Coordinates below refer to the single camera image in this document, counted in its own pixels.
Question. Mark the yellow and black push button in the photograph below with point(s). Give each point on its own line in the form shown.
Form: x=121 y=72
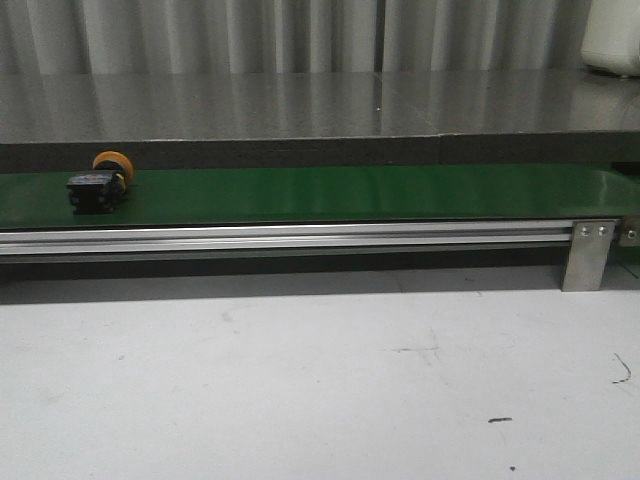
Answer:
x=101 y=189

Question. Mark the green conveyor belt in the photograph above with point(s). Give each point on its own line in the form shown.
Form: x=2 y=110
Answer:
x=331 y=194

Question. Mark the grey conveyor end plate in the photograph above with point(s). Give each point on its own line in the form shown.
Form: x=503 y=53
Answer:
x=629 y=235

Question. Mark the white rounded object on counter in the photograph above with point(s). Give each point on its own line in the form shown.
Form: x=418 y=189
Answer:
x=611 y=37

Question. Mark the aluminium conveyor side rail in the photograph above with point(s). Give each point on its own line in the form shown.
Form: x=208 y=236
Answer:
x=283 y=236

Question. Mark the steel conveyor support bracket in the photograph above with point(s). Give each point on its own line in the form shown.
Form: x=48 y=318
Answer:
x=590 y=244

